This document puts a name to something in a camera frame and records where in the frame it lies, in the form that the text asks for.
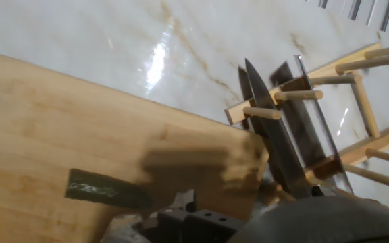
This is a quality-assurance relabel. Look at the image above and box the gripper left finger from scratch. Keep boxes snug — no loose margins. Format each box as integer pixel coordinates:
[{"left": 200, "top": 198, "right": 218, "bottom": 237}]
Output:
[{"left": 157, "top": 188, "right": 249, "bottom": 243}]

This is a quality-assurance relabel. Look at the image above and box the steel cleaver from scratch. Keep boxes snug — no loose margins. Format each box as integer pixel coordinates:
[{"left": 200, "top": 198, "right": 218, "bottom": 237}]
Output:
[{"left": 294, "top": 55, "right": 355, "bottom": 196}]

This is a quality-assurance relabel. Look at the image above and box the dark green cucumber piece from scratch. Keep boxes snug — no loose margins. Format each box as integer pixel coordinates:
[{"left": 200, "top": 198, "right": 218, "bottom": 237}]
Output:
[{"left": 64, "top": 168, "right": 154, "bottom": 210}]

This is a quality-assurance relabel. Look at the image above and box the pointed steel kitchen knife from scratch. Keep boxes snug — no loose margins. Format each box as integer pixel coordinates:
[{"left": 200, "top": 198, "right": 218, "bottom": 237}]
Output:
[{"left": 244, "top": 58, "right": 313, "bottom": 200}]

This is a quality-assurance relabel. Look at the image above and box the wooden peg knife rack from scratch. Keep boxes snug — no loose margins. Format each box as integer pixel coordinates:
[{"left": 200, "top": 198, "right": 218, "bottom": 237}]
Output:
[{"left": 224, "top": 42, "right": 389, "bottom": 197}]

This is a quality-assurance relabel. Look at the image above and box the wooden cutting board, metal handle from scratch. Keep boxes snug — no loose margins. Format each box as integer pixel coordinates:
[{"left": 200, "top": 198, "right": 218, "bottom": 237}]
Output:
[{"left": 0, "top": 53, "right": 270, "bottom": 243}]

